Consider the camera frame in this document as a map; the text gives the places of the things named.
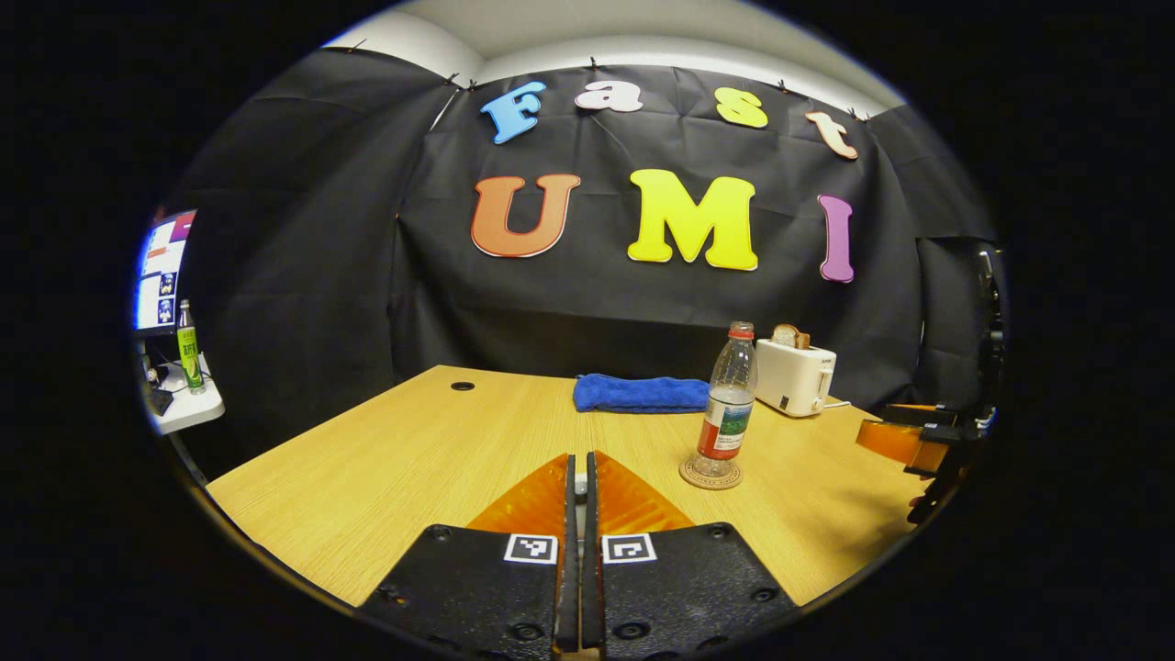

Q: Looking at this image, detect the round brown coaster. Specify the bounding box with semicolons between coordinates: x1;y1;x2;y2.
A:
678;456;745;491

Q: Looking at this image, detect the blue folded towel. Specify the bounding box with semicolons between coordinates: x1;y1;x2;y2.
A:
572;372;713;415

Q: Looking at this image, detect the clear plastic water bottle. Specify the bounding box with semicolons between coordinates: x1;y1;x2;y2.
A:
694;321;759;481

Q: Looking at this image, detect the computer monitor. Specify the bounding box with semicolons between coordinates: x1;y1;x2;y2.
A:
135;210;197;337

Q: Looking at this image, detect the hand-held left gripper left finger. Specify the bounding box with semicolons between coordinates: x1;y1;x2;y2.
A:
356;453;581;661

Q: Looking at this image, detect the white toaster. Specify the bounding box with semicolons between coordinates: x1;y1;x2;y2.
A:
752;337;839;419

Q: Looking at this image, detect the green drink bottle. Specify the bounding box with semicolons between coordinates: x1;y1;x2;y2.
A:
176;299;206;397

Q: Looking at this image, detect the white side table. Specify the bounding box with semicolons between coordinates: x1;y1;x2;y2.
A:
145;353;226;436

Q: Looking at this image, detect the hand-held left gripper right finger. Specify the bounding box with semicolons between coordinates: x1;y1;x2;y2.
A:
584;450;798;661

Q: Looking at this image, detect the black backdrop cloth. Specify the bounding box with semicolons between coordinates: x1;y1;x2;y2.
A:
158;46;1003;457

